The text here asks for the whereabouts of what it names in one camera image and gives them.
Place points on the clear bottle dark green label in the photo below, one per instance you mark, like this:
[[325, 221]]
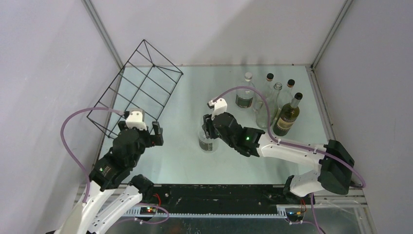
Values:
[[207, 145]]

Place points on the white toothed cable duct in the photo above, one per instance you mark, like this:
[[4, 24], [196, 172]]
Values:
[[135, 212]]

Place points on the green wine bottle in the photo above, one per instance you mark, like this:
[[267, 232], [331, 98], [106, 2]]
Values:
[[287, 116]]

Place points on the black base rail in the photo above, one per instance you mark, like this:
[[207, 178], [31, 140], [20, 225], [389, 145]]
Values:
[[222, 199]]

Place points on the clear bottle copper cap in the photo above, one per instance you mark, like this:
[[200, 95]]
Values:
[[265, 88]]

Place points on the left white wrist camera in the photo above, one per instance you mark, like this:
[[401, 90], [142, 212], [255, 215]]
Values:
[[135, 119]]

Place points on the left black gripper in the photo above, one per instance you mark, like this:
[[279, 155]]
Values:
[[158, 131]]

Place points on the clear bottle black cap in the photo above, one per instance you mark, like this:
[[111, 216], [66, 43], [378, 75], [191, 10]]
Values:
[[285, 95]]

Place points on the black wire wine rack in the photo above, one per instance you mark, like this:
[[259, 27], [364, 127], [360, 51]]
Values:
[[146, 81]]

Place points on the clear bottle white cap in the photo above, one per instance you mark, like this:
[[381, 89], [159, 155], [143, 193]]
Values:
[[244, 97]]

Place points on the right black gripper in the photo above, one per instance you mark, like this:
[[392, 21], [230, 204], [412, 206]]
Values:
[[208, 126]]

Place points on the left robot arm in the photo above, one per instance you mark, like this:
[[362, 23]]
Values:
[[109, 172]]

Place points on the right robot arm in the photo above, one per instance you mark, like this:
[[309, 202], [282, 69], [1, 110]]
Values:
[[330, 164]]

